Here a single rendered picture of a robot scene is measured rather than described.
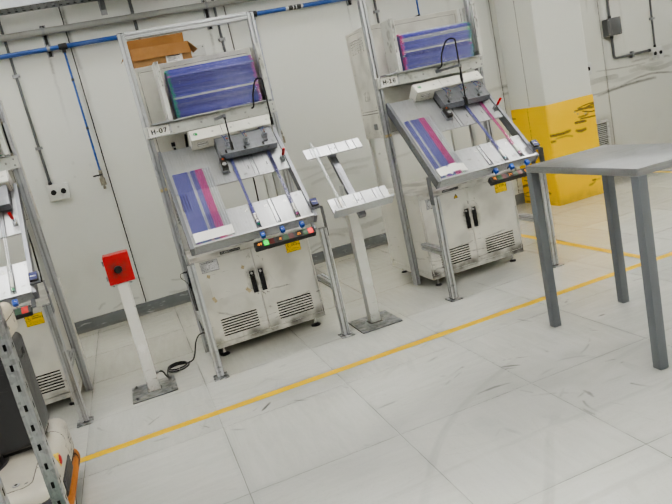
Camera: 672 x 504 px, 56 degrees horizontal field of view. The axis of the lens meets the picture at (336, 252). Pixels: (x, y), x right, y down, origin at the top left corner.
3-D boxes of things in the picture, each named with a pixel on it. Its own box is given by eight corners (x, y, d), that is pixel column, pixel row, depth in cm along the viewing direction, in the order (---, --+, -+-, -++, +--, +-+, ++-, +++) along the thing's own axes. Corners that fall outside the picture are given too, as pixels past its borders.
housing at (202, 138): (273, 139, 383) (273, 122, 371) (193, 158, 369) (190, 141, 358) (268, 130, 387) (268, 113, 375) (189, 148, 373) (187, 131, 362)
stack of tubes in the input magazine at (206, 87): (263, 100, 372) (252, 53, 366) (177, 118, 358) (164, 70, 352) (258, 102, 384) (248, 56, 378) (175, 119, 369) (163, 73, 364)
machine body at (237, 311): (328, 324, 389) (305, 227, 376) (217, 360, 369) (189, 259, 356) (299, 302, 450) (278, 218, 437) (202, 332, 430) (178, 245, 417)
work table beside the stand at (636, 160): (660, 370, 246) (637, 168, 230) (549, 325, 312) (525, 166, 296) (749, 336, 258) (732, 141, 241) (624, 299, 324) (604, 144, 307)
